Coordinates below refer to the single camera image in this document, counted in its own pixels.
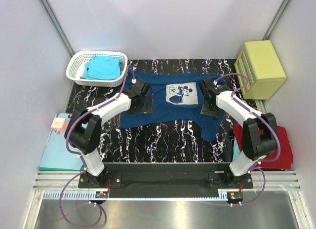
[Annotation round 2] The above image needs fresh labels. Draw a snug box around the white plastic basket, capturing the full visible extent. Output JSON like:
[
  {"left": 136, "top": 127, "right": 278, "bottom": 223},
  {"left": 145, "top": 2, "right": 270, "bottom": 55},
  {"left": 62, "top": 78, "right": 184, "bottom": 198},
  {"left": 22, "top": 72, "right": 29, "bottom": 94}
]
[{"left": 66, "top": 51, "right": 128, "bottom": 87}]

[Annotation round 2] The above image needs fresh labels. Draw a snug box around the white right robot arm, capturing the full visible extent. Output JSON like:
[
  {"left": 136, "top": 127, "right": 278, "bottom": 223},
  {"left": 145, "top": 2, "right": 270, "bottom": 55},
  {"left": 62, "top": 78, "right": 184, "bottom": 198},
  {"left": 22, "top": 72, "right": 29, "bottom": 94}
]
[{"left": 199, "top": 79, "right": 281, "bottom": 188}]

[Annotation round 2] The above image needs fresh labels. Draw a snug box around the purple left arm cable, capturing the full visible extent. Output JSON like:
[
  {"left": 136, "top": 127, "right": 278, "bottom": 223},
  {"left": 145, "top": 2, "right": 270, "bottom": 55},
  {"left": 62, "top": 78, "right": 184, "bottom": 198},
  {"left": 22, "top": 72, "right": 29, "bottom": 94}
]
[{"left": 59, "top": 65, "right": 138, "bottom": 227}]

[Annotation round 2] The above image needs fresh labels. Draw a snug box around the red folded t-shirt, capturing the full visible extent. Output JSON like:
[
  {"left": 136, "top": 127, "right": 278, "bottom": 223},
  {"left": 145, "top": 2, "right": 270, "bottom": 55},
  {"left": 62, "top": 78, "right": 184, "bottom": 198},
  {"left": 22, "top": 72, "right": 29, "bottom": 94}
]
[{"left": 233, "top": 123, "right": 294, "bottom": 170}]

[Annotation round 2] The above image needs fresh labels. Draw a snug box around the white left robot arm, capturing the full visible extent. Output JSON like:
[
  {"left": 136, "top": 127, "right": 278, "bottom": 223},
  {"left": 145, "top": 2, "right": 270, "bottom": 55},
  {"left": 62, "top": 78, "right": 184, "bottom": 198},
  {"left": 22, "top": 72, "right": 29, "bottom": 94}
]
[{"left": 64, "top": 79, "right": 154, "bottom": 188}]

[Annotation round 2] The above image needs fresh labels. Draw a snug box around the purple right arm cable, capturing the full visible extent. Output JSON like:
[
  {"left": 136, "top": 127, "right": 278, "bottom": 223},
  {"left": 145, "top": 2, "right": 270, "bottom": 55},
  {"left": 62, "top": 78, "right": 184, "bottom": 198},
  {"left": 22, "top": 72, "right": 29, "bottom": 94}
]
[{"left": 202, "top": 73, "right": 282, "bottom": 206}]

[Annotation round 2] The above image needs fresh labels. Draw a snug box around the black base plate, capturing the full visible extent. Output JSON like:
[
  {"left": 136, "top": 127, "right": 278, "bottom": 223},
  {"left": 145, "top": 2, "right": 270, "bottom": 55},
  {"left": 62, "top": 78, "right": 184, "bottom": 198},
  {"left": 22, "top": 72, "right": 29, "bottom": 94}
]
[{"left": 79, "top": 163, "right": 253, "bottom": 200}]

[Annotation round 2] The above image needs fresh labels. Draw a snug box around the dark blue t-shirt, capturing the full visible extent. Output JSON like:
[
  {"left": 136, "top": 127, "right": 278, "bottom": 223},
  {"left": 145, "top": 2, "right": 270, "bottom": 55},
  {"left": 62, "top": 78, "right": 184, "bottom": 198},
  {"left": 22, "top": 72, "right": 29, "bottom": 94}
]
[{"left": 120, "top": 71, "right": 225, "bottom": 143}]

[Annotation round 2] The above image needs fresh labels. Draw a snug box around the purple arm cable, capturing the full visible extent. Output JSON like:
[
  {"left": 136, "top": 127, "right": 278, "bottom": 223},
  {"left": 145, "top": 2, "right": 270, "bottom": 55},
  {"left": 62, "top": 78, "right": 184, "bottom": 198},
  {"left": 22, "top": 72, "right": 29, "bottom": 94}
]
[
  {"left": 202, "top": 73, "right": 282, "bottom": 206},
  {"left": 59, "top": 65, "right": 138, "bottom": 227}
]

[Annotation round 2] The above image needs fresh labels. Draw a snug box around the pink small box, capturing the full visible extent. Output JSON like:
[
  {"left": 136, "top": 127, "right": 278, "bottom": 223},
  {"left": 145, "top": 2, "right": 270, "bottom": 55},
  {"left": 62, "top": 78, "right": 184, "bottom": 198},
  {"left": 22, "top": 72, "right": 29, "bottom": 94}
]
[{"left": 51, "top": 117, "right": 68, "bottom": 134}]

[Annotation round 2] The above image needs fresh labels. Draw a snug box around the light blue t-shirt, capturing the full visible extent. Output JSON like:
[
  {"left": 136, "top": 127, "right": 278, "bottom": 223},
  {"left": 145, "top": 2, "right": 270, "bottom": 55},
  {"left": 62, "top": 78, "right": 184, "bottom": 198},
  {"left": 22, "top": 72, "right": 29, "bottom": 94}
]
[{"left": 80, "top": 55, "right": 122, "bottom": 80}]

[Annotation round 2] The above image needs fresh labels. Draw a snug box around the light blue clipboard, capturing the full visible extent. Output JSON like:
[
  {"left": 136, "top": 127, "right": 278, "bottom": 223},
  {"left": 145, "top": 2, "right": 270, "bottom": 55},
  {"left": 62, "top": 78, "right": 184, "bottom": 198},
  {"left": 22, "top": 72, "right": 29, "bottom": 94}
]
[{"left": 39, "top": 113, "right": 84, "bottom": 169}]

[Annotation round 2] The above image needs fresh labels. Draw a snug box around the teal folded cloth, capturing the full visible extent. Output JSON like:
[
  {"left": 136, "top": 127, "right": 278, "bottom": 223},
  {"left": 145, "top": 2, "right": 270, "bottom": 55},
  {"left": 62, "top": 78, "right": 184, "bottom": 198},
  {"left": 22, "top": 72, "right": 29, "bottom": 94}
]
[{"left": 232, "top": 139, "right": 240, "bottom": 161}]

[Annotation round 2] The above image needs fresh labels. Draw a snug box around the yellow-green drawer box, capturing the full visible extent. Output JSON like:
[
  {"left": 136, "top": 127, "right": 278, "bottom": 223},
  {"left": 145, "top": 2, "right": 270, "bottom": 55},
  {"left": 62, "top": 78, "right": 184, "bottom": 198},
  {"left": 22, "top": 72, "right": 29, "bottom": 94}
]
[{"left": 234, "top": 40, "right": 287, "bottom": 100}]

